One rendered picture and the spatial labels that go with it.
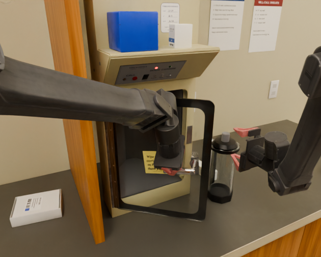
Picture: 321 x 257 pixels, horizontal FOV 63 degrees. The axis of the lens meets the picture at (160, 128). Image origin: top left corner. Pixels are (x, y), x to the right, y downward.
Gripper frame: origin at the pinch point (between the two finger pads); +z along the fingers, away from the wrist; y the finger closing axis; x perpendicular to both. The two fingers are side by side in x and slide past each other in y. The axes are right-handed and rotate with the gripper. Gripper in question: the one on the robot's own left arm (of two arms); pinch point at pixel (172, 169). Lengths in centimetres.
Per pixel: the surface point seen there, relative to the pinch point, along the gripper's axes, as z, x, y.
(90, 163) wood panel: -5.3, -21.3, 4.1
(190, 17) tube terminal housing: -24.8, 1.3, -38.0
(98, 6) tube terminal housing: -34.9, -20.2, -23.5
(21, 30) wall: -20, -62, -40
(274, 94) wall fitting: 57, 46, -100
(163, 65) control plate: -20.7, -3.9, -19.3
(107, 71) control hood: -24.3, -16.2, -11.0
